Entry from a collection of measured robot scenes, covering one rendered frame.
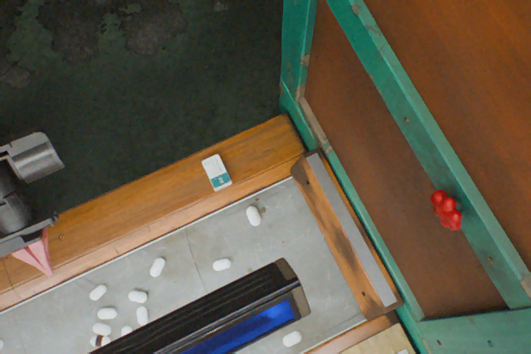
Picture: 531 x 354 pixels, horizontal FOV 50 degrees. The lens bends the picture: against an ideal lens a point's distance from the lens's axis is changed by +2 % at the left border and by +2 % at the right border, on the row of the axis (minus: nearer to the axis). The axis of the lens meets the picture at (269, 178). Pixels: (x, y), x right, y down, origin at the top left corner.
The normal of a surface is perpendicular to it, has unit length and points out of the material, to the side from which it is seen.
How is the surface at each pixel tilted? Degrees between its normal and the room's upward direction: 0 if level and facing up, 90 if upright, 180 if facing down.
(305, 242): 0
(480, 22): 90
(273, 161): 0
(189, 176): 0
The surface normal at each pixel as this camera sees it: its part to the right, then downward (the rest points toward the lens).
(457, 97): -0.90, 0.42
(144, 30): 0.00, -0.28
